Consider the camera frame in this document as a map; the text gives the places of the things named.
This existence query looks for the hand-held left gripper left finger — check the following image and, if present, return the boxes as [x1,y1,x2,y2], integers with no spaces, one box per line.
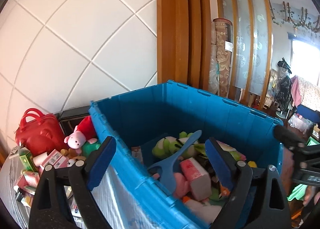
[28,136,117,229]

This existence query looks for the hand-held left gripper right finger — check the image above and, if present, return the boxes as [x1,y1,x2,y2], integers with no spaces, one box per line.
[204,137,292,229]

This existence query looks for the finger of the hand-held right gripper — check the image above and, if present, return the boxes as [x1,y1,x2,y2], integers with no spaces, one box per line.
[273,124,307,149]

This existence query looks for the green pink wet wipes pack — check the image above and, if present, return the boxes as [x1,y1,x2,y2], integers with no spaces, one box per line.
[216,140,247,161]

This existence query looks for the blue plastic crate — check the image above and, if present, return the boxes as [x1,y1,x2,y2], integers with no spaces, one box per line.
[88,80,284,229]

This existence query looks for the person's right hand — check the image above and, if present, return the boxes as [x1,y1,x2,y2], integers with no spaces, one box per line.
[302,185,320,207]

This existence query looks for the green plush toy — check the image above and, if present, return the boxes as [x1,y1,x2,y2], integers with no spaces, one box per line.
[82,140,102,157]

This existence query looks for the green plastic bag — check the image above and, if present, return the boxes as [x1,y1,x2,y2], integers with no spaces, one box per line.
[287,136,320,202]

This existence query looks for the pink white tissue pack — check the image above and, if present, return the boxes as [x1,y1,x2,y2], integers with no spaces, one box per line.
[40,149,69,169]
[179,157,212,201]

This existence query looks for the blue furniture piece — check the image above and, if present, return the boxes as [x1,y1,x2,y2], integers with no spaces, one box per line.
[297,105,320,123]

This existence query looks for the colourful small pack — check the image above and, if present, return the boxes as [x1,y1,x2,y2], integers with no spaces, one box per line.
[210,186,230,202]

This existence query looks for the brown bear plush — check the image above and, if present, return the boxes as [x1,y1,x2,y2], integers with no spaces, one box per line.
[60,148,87,167]

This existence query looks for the pink pig plush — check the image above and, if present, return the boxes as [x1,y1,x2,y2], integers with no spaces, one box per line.
[64,130,98,149]

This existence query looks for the red white small box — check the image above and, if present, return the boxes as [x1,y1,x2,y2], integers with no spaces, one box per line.
[131,145,144,166]

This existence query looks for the pink plush toy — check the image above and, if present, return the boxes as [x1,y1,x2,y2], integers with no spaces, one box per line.
[172,172,192,199]

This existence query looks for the pink hanging cloth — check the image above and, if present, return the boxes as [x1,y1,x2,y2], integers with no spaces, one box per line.
[291,75,303,107]

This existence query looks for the black bags on stand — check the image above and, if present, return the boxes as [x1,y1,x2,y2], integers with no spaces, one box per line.
[271,57,293,119]

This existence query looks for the white soft item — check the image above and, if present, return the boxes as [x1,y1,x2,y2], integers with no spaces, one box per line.
[186,199,223,222]

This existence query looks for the blue plastic spatula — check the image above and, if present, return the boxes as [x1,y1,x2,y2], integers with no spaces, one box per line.
[147,130,202,194]

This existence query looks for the black box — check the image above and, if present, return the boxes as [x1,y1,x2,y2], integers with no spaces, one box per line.
[58,105,94,136]

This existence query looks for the green frog plush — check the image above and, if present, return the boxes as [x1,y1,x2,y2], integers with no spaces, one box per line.
[152,131,200,159]

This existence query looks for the white paper roll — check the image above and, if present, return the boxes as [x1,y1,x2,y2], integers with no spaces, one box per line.
[32,153,48,167]

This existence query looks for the pink teal sanitary pad pack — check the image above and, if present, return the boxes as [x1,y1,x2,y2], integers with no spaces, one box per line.
[21,171,40,188]

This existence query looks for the green cardboard box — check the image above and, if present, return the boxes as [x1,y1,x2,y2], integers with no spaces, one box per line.
[18,148,38,172]

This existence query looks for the bright window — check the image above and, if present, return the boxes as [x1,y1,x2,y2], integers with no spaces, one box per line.
[291,39,320,82]

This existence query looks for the grey remote control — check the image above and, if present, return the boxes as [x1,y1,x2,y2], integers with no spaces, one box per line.
[8,146,20,159]

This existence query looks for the wooden screen with frosted glass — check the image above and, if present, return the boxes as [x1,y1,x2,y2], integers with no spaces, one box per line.
[212,0,273,108]

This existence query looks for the rolled patterned carpet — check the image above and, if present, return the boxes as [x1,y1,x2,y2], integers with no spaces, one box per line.
[208,18,235,98]

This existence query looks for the hanging vine garland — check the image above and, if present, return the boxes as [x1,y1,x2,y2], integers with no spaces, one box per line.
[270,1,320,37]

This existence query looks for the red hard case with handles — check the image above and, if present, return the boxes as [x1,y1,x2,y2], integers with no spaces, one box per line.
[14,108,66,150]

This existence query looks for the curved wooden door frame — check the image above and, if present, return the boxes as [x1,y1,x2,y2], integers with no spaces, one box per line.
[156,0,213,89]

